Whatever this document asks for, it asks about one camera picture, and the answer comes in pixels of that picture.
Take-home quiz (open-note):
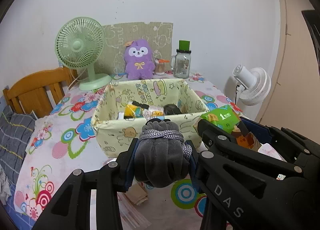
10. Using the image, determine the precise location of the yellow small packet in box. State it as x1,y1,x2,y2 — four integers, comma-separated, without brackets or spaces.
124,104,143,119

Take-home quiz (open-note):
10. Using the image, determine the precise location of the toothpick holder orange lid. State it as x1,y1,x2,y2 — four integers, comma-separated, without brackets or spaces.
154,58,169,75

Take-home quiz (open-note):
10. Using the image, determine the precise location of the green desk fan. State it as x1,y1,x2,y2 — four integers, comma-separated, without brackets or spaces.
54,17,112,91

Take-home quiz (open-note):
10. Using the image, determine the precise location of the green cup on jar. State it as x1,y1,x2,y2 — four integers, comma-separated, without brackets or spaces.
178,40,190,51

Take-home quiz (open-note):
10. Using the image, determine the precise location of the beige cartoon cardboard sheet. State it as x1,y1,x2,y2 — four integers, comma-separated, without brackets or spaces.
94,21,174,76

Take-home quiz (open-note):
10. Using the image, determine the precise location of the floral tablecloth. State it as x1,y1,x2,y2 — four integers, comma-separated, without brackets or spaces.
14,74,242,229

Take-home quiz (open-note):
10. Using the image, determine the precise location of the grey plaid pillow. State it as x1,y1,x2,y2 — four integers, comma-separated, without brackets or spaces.
0,106,36,184

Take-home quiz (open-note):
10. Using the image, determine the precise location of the purple plush toy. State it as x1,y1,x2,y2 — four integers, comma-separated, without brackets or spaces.
124,39,155,80

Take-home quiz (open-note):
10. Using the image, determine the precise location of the wooden chair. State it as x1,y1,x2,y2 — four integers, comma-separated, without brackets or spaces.
3,67,78,118

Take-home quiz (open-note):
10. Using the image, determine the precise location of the black soft item in box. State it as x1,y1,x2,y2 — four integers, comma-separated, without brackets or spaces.
163,104,182,115

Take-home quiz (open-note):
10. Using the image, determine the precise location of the yellow cartoon fabric storage box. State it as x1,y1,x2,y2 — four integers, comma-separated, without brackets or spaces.
91,79,209,158

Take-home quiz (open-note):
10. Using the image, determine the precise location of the white beige sock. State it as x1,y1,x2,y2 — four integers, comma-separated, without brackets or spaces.
125,181,148,206

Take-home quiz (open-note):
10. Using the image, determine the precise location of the grey velvet drawstring pouch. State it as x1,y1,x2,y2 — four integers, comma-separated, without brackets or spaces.
135,119,193,188

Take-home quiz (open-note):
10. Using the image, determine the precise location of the white floor fan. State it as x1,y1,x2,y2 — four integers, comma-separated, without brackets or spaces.
233,64,272,106

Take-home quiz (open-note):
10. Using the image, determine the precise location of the glass mason jar mug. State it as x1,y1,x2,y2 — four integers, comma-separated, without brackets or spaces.
170,49,191,79

